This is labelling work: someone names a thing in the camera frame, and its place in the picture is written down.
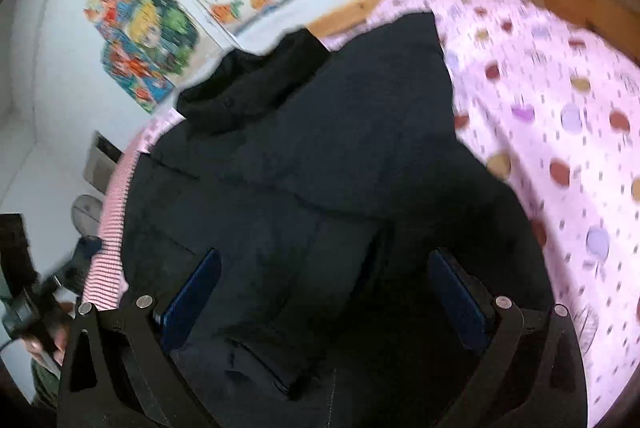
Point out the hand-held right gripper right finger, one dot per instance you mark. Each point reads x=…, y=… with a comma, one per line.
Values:
x=457, y=303

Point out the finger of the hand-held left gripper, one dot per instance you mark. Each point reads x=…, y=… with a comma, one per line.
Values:
x=82, y=258

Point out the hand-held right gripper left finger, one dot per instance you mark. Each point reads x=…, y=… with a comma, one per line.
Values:
x=192, y=300

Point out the black jacket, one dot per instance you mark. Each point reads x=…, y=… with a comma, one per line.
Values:
x=325, y=158

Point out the person's left hand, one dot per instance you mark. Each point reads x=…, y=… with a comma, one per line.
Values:
x=60, y=340

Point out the red checked quilt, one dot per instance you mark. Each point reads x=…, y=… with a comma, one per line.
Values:
x=110, y=248

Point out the round standing fan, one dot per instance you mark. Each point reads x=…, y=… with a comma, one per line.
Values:
x=86, y=213

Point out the grey metal door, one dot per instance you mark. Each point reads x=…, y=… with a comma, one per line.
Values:
x=100, y=161

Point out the orange-haired figure blue drawing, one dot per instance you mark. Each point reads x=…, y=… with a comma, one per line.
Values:
x=135, y=76

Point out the blond figure drawing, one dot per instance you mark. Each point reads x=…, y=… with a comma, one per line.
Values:
x=155, y=21

